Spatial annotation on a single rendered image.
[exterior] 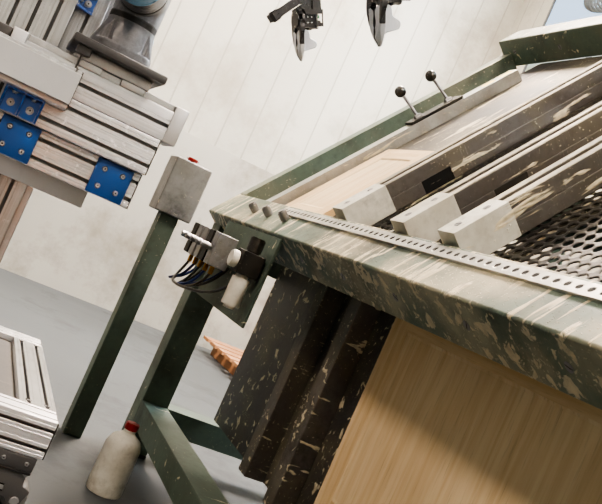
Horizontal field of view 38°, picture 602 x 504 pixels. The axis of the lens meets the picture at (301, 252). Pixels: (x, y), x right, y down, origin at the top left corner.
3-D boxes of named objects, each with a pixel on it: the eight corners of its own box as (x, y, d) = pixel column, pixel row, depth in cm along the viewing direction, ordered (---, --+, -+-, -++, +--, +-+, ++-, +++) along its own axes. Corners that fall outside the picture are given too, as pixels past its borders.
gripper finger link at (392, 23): (403, 45, 200) (403, 3, 199) (380, 45, 198) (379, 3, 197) (398, 46, 203) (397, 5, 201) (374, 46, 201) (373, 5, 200)
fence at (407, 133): (268, 213, 265) (263, 201, 264) (513, 81, 288) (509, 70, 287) (273, 214, 261) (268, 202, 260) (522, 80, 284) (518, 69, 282)
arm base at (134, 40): (90, 40, 195) (108, 0, 195) (84, 46, 209) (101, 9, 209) (151, 71, 200) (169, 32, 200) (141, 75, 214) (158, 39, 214)
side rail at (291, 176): (253, 222, 290) (239, 193, 287) (513, 82, 317) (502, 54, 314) (259, 224, 285) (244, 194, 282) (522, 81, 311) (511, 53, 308)
